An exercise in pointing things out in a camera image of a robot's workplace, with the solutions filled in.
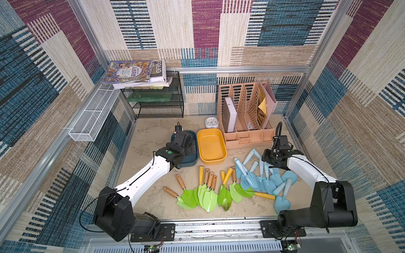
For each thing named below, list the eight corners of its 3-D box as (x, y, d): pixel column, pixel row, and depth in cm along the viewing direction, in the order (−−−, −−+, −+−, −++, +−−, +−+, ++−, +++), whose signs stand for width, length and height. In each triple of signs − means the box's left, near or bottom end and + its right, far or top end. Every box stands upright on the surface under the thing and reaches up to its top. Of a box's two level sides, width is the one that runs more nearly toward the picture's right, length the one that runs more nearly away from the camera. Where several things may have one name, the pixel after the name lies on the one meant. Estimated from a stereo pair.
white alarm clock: (204, 128, 115) (204, 126, 113) (204, 119, 121) (204, 116, 119) (218, 128, 115) (218, 125, 113) (218, 119, 121) (218, 116, 119)
